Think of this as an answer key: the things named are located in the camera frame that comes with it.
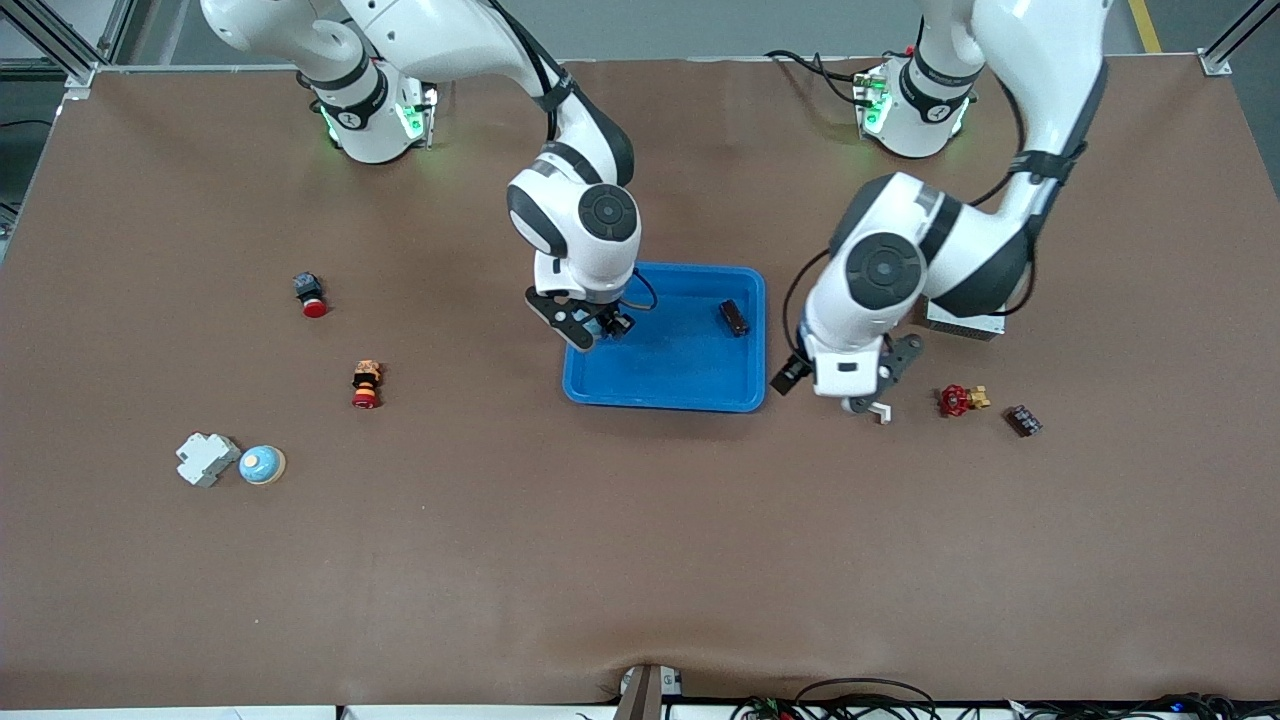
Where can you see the white edge panel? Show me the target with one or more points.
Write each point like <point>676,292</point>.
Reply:
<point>160,714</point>
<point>480,714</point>

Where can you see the aluminium frame profile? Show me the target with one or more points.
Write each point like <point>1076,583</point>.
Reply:
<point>80,75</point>
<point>1215,62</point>

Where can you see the white curved pipe clamp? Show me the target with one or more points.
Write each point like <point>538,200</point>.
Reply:
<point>884,413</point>

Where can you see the red black emergency stop button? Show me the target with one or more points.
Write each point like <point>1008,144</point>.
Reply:
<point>311,295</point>

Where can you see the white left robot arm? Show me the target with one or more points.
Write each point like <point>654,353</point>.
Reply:
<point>1040,60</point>

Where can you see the red orange push button switch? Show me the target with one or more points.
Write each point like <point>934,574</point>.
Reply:
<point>366,385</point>

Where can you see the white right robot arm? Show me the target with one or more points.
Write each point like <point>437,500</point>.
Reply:
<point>450,40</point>

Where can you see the dark brown electrolytic capacitor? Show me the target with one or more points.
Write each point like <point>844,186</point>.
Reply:
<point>734,318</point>

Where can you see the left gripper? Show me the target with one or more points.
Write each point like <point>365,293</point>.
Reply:
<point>789,376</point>

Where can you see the silver metal power supply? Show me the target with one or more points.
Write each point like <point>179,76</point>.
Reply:
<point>965,325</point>

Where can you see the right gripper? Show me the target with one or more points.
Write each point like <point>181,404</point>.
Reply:
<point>612,322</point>

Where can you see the blue plastic tray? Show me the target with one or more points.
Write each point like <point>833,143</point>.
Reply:
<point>680,370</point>

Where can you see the grey table edge rail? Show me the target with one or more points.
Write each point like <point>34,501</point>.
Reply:
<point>650,61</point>

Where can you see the white circuit breaker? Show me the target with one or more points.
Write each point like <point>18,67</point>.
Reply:
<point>207,459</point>

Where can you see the grey metal bracket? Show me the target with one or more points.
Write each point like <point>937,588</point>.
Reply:
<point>645,695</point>

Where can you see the small black terminal block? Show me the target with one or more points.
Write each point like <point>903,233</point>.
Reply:
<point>1023,420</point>

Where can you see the light blue call bell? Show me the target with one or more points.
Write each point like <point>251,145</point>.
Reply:
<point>262,465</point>
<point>607,329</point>

